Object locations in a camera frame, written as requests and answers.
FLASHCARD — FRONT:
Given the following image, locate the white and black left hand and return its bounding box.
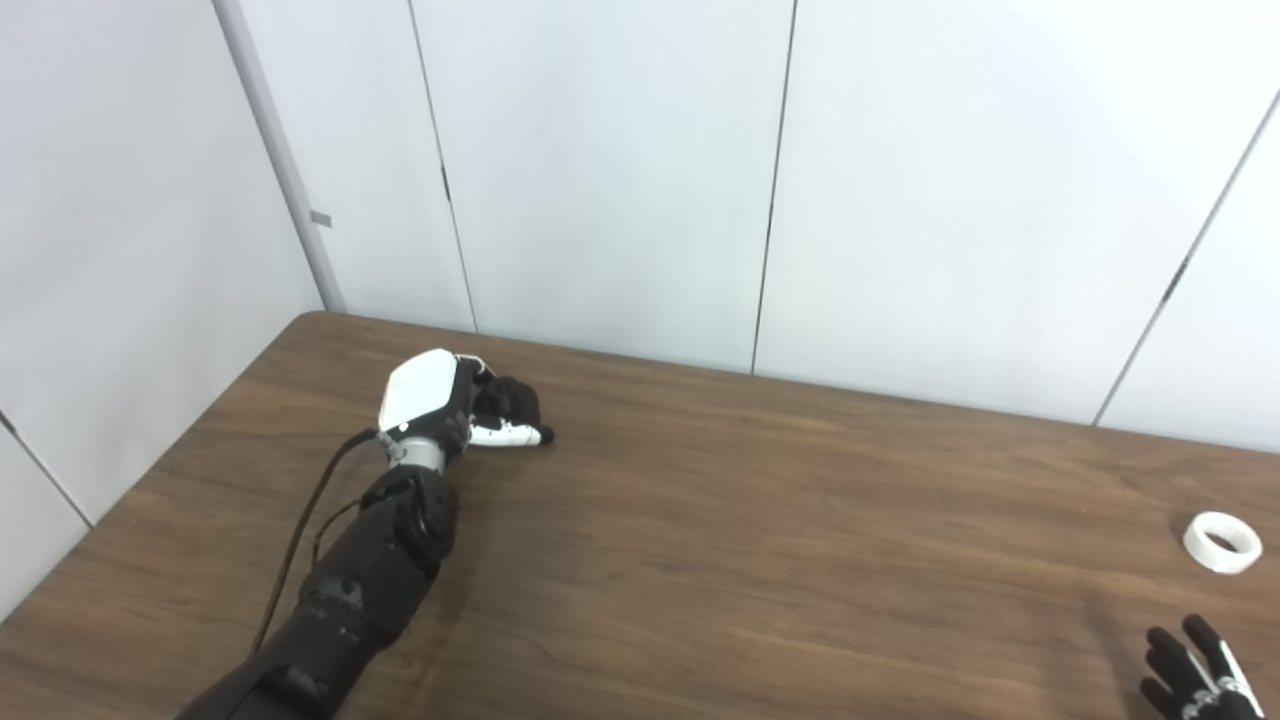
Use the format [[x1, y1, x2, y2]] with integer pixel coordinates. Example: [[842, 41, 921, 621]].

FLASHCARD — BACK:
[[378, 348, 556, 466]]

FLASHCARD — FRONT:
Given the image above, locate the white and black right hand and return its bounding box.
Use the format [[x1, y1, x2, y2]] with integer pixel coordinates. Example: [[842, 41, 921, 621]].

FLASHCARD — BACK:
[[1140, 614, 1267, 720]]

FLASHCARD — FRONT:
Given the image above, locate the round black part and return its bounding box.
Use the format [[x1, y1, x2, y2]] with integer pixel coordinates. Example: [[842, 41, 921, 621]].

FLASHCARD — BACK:
[[472, 376, 543, 431]]

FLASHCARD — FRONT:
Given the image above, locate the white ring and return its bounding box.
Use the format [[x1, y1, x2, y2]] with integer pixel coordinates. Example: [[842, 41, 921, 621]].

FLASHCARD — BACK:
[[1182, 511, 1264, 575]]

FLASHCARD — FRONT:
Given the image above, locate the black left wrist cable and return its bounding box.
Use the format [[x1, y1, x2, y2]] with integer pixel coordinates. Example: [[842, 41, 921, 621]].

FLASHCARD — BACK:
[[250, 428, 388, 656]]

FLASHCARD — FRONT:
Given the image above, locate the grey wall pole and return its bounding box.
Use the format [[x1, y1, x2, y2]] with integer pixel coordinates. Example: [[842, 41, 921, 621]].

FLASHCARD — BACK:
[[212, 0, 348, 314]]

